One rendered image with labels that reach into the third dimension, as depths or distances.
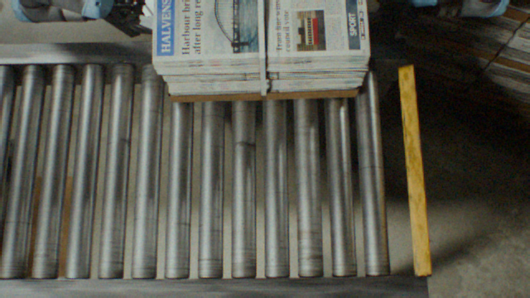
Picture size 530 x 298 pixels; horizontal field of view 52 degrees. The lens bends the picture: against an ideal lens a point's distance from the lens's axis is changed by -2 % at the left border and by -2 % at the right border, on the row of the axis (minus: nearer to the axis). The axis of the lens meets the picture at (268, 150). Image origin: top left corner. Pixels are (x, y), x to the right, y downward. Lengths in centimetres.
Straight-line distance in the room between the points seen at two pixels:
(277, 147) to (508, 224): 114
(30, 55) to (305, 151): 63
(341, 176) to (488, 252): 100
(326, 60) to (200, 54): 21
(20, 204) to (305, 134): 59
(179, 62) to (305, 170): 34
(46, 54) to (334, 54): 64
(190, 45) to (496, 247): 139
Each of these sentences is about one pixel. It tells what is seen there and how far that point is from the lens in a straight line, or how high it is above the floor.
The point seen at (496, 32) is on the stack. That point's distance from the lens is 165.
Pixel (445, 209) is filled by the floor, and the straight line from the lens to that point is 199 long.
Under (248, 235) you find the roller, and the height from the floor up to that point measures 80.
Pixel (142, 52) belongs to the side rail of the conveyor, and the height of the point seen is 80.
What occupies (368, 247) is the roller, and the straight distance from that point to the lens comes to 110.
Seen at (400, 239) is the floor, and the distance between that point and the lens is 194.
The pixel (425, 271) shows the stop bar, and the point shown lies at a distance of 109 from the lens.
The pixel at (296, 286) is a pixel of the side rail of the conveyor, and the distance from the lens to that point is 107.
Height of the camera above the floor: 187
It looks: 74 degrees down
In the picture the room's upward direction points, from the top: straight up
